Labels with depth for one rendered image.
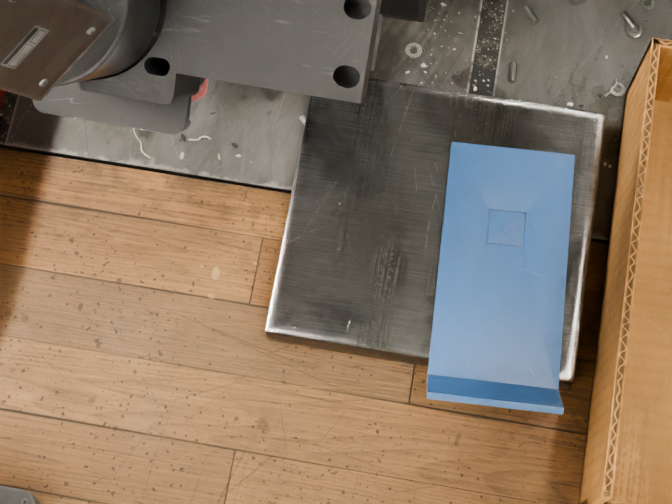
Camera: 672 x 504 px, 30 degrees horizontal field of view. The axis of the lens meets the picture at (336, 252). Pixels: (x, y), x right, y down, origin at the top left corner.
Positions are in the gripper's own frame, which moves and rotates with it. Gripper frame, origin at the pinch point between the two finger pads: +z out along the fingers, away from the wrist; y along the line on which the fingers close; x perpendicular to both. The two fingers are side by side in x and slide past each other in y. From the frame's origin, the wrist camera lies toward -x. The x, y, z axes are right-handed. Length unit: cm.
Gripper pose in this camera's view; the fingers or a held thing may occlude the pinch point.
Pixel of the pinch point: (170, 0)
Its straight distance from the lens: 61.5
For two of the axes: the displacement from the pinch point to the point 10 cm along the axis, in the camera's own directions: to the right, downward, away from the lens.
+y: 1.6, -9.7, -2.0
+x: -9.8, -1.7, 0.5
